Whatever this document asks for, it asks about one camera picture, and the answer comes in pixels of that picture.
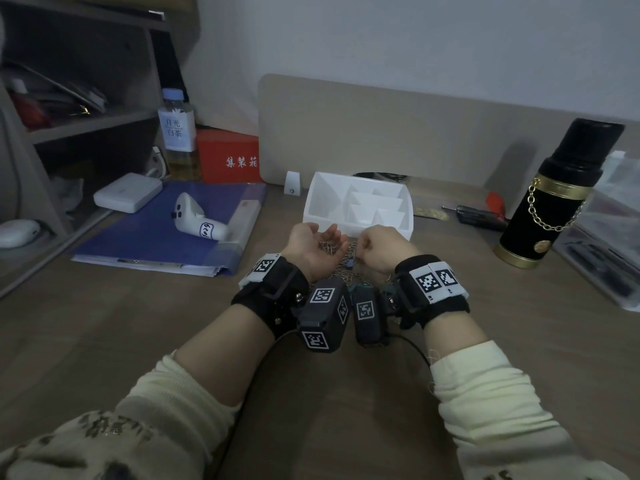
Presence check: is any person's left hand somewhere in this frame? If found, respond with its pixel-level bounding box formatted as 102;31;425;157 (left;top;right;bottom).
281;222;349;283

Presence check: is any person's right hand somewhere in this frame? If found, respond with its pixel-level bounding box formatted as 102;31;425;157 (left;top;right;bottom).
355;225;426;275

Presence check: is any pile of silver paper clips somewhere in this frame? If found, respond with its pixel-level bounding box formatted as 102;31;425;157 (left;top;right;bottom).
319;238;396;291

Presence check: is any white compartment organizer tray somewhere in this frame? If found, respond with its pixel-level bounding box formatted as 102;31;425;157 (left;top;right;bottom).
302;171;415;242

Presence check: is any person's left forearm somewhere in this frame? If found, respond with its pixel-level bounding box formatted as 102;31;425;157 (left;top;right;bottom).
0;304;276;480

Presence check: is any person's right forearm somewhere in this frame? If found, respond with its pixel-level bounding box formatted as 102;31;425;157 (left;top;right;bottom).
422;314;631;480

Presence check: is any black screwdriver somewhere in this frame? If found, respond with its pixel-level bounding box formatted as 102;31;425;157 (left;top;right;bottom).
455;204;509;231

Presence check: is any beige desk divider panel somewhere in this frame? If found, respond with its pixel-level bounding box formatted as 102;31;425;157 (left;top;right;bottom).
257;73;640;201

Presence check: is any white handheld controller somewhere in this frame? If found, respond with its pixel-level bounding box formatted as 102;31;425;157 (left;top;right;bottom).
173;192;230;242

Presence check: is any orange ribbed box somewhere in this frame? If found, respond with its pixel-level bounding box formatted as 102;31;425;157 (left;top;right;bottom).
195;127;262;185

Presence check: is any blue document folder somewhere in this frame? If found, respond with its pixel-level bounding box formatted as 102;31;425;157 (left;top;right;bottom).
69;180;267;278

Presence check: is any tea bottle with blue cap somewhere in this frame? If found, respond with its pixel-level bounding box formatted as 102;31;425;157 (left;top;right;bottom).
157;88;199;183

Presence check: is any white flat adapter box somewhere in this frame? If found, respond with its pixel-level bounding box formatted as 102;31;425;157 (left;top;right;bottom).
93;172;164;214

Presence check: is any clear plastic case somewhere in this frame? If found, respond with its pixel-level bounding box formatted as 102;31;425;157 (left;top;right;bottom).
552;150;640;313

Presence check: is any clear plastic bag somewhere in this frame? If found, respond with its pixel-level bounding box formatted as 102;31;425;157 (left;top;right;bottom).
49;174;86;215

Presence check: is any grey shelf unit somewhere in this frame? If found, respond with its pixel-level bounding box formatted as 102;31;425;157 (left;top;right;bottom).
0;0;201;295

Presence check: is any white computer mouse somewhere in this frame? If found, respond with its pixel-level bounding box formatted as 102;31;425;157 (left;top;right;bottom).
0;219;42;249

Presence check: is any red pouch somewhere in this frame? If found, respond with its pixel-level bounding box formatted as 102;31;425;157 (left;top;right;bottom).
9;89;51;131

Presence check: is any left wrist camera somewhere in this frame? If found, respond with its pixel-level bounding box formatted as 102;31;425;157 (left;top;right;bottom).
297;277;353;355

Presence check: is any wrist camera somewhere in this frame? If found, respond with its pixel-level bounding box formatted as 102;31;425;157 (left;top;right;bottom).
352;285;389;348
297;277;353;355

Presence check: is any black right wrist strap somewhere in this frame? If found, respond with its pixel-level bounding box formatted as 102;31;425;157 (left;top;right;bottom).
382;254;472;331

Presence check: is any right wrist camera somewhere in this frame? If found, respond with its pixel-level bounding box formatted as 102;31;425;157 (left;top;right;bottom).
352;285;389;348

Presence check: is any black right camera cable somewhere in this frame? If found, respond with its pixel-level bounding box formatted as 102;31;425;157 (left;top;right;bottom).
387;332;435;369

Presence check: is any black thermos with gold chain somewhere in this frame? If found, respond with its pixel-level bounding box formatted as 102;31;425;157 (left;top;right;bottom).
493;118;626;271

